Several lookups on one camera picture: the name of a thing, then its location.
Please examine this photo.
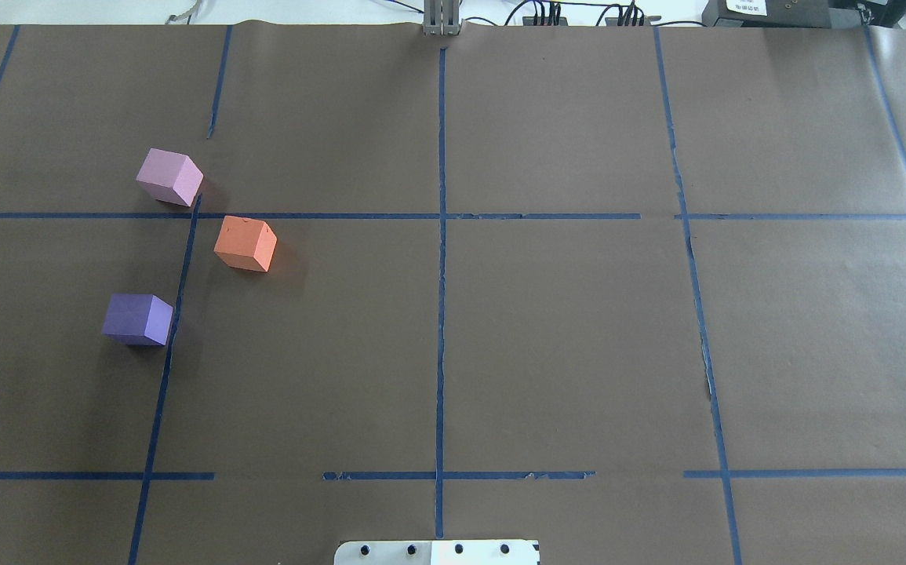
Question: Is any orange foam cube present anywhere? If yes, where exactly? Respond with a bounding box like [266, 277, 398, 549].
[213, 215, 278, 272]

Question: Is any black power strip left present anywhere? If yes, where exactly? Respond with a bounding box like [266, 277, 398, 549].
[523, 14, 569, 27]

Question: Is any black power strip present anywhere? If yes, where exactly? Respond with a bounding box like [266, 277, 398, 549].
[523, 14, 569, 27]
[601, 16, 661, 27]

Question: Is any pink foam cube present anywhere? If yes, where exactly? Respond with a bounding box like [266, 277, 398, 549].
[136, 148, 204, 207]

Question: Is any black power strip right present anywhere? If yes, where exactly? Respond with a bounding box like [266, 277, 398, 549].
[601, 16, 661, 27]

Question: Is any purple foam cube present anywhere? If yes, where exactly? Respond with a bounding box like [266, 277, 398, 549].
[101, 293, 173, 347]

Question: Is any black computer box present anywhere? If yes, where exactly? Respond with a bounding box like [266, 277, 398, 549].
[700, 0, 906, 29]

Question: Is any aluminium frame post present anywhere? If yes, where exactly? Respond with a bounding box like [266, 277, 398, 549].
[423, 0, 462, 36]

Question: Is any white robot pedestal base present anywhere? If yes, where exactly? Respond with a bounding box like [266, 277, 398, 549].
[333, 539, 541, 564]

